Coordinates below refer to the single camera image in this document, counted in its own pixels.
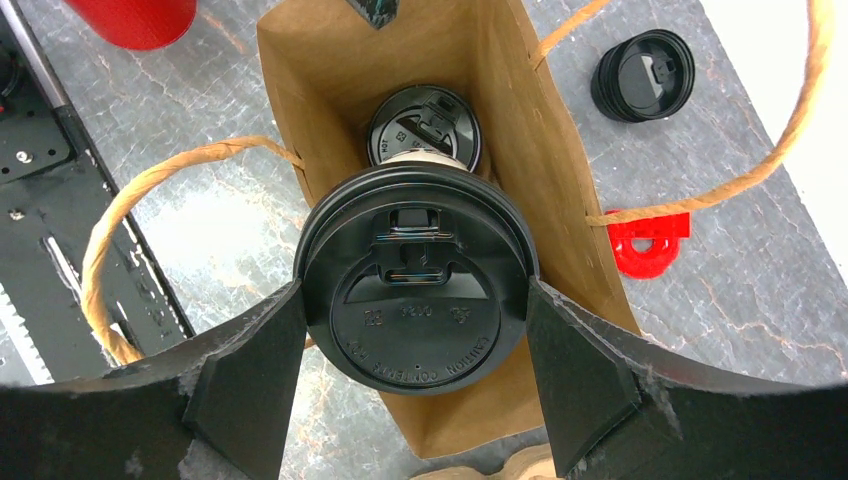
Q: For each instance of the white paper coffee cup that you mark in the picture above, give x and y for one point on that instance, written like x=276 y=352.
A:
x=431 y=157

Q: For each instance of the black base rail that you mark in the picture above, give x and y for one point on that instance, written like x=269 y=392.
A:
x=54 y=187

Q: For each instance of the red cup with straws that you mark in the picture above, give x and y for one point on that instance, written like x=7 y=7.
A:
x=137 y=24

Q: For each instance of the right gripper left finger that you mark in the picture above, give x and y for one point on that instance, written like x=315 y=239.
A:
x=216 y=406

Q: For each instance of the black coffee cup lid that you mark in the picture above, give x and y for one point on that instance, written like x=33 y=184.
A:
x=415 y=277

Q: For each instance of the red plastic holder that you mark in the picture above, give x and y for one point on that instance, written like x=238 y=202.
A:
x=645 y=249

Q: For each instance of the brown cardboard cup carriers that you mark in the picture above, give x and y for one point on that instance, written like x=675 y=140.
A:
x=533 y=462

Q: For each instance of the green paper bag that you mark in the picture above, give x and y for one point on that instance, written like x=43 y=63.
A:
x=325 y=70

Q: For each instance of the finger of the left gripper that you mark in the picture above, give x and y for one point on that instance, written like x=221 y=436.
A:
x=377 y=13

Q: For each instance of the stack of black lids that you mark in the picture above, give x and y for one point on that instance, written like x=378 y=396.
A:
x=648 y=77

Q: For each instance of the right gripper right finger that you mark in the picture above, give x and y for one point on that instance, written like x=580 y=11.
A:
x=617 y=406

